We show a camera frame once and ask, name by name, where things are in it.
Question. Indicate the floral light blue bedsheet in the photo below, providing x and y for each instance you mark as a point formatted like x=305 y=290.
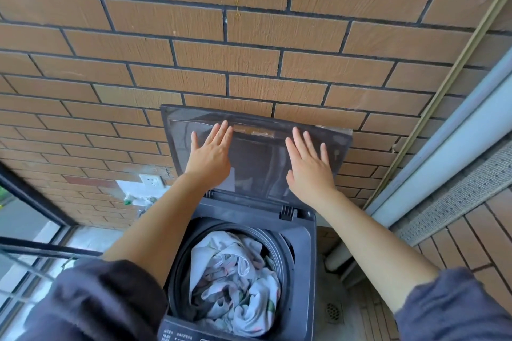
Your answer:
x=240 y=285

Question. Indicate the person's left forearm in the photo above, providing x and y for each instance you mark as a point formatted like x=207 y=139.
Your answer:
x=156 y=229

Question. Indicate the black metal window frame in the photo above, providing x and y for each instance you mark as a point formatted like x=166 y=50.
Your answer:
x=36 y=203

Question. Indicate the person's right forearm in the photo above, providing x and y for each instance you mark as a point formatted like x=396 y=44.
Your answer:
x=376 y=245

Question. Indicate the perforated grey grille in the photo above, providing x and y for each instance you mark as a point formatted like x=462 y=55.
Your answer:
x=464 y=193

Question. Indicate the person's dark sleeve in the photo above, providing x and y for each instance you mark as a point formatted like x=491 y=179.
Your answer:
x=100 y=300
x=456 y=308

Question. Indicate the dark grey washing machine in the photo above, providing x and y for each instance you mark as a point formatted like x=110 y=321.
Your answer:
x=260 y=177

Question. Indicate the person's dark right sleeve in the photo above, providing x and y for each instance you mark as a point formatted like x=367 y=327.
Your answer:
x=456 y=308

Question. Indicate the white wall mounting plate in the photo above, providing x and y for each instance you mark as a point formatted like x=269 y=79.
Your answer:
x=128 y=189

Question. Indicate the person's dark left sleeve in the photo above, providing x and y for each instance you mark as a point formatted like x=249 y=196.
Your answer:
x=100 y=300

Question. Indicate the person's left hand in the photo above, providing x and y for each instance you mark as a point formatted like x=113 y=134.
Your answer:
x=210 y=163

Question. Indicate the grey sliding door frame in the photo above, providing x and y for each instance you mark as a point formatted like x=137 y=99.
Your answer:
x=452 y=149

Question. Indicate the round floor drain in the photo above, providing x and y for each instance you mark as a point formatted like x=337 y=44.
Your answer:
x=333 y=312

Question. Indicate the brass corner strip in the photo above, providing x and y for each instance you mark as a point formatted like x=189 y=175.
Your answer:
x=452 y=81

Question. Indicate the person's right hand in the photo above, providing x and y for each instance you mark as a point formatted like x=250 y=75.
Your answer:
x=310 y=175

